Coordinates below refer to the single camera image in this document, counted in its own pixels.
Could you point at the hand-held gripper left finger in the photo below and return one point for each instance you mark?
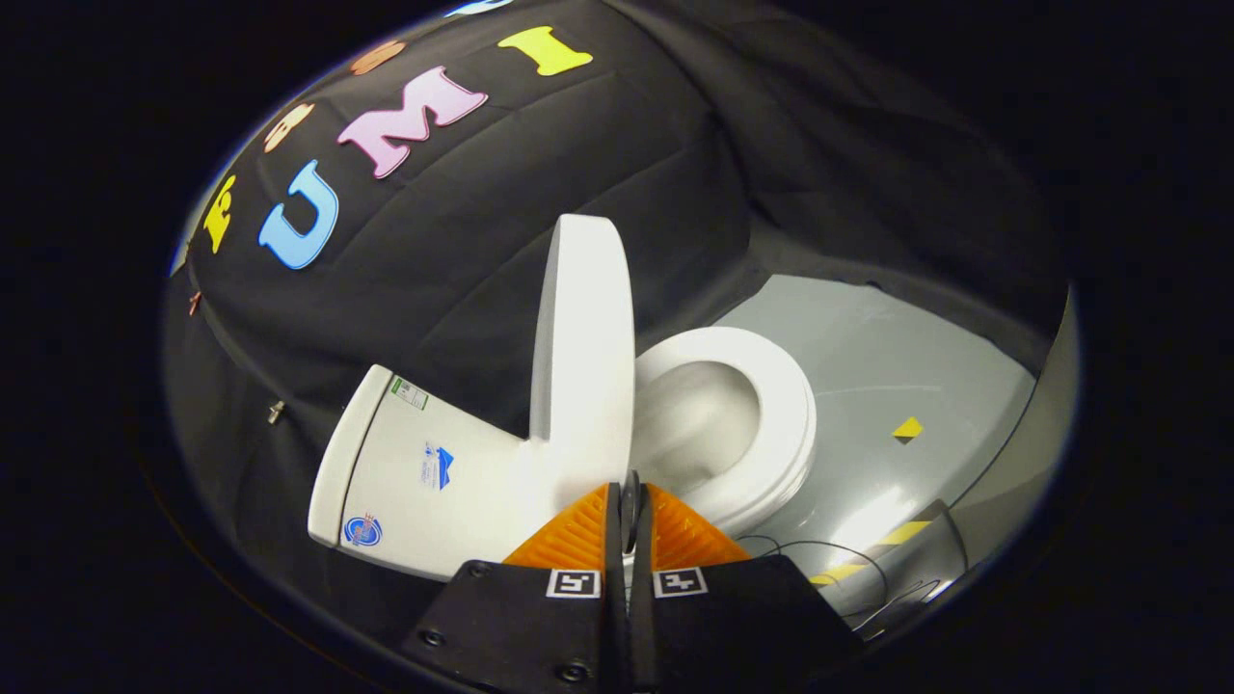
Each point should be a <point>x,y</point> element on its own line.
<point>525,627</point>

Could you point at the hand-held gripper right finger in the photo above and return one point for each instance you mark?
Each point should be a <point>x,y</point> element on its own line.
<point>733,617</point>

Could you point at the white toilet lid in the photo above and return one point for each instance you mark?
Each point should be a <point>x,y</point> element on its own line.
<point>583,357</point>

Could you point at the white ceramic toilet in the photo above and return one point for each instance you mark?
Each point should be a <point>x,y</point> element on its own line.
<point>424,506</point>

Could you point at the white toilet seat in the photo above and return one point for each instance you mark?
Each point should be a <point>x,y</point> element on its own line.
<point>786,414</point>

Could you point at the yellow black floor tape strip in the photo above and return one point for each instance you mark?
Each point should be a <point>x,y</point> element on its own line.
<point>901,533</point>

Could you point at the small yellow floor tape piece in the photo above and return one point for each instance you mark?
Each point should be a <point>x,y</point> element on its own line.
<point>907,430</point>

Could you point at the silver metal clip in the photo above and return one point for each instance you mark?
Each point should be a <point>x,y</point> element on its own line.
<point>276,413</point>

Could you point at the black backdrop cloth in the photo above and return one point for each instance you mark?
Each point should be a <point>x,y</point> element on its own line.
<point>482,251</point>

